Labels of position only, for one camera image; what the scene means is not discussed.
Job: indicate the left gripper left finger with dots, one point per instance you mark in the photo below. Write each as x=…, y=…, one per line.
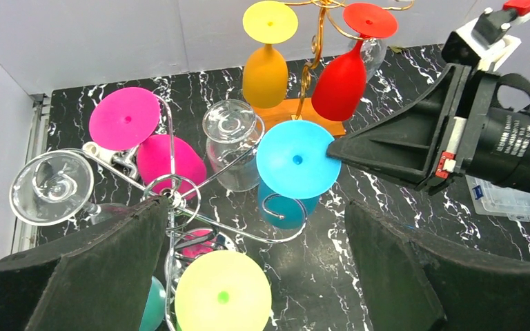
x=95, y=279

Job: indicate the blue wine glass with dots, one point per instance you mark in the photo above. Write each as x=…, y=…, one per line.
x=295, y=171

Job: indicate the orange yellow wine glass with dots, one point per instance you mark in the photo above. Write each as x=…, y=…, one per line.
x=265, y=75

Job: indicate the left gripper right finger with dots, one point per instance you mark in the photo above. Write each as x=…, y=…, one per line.
x=415, y=280

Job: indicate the red wine glass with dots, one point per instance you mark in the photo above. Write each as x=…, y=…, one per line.
x=342, y=83

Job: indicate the clear wine glass on gold rack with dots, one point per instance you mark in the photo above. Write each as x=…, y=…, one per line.
x=373, y=52

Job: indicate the pink wine glass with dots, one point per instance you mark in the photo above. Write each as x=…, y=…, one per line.
x=127, y=118

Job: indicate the silver wire glass rack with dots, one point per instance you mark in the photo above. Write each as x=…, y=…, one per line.
x=186, y=226

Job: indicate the clear wine glass on silver rack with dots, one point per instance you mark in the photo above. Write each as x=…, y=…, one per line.
x=54, y=187

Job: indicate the teal wine glass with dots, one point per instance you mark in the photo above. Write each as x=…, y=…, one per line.
x=154, y=309

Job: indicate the green wine glass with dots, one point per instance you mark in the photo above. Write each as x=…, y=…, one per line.
x=223, y=290

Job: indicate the clear ribbed wine glass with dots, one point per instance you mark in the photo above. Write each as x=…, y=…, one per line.
x=233, y=131

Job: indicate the gold wire glass rack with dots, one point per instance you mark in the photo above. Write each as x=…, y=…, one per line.
x=300, y=107

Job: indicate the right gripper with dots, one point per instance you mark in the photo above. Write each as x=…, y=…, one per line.
x=469, y=122

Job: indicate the clear plastic screw box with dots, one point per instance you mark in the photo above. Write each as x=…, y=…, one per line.
x=492, y=200

